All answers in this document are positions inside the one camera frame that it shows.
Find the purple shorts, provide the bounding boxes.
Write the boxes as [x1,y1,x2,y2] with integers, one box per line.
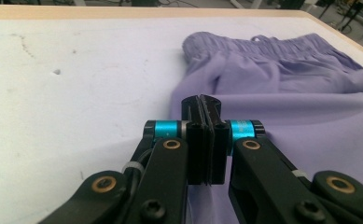
[169,31,363,224]

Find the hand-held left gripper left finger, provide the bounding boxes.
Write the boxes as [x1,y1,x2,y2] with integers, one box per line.
[124,95,210,224]

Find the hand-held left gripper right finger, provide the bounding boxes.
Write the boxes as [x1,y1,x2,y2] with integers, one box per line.
[201,94,329,224]

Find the white foam mat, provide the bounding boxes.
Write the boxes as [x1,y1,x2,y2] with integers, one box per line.
[0,17,363,224]

